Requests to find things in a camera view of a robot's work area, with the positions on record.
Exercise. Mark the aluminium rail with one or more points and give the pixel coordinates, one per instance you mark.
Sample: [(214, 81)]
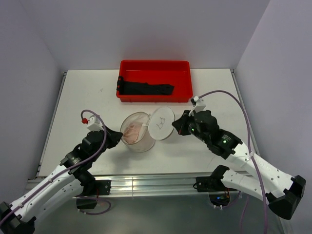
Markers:
[(157, 185)]

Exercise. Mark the pale pink bra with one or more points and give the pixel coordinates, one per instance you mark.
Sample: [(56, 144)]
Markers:
[(132, 132)]

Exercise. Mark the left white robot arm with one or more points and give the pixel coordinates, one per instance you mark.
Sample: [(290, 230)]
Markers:
[(70, 178)]

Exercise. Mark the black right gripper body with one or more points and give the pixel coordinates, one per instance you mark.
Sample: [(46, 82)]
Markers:
[(202, 135)]

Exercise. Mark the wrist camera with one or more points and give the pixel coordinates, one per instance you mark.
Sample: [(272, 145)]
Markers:
[(198, 105), (92, 123)]

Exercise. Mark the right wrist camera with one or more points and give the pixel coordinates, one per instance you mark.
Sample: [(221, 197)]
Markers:
[(198, 105)]

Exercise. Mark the black garment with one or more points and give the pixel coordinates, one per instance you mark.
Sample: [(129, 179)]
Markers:
[(139, 88)]

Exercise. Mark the white mesh laundry bag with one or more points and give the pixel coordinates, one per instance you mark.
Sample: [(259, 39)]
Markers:
[(156, 126)]

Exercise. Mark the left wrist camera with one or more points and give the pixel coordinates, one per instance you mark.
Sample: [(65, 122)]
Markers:
[(92, 123)]

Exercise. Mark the red plastic tray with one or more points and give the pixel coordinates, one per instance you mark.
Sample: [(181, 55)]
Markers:
[(173, 72)]

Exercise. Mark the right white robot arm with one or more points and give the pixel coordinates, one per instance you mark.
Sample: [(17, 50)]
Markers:
[(282, 192)]

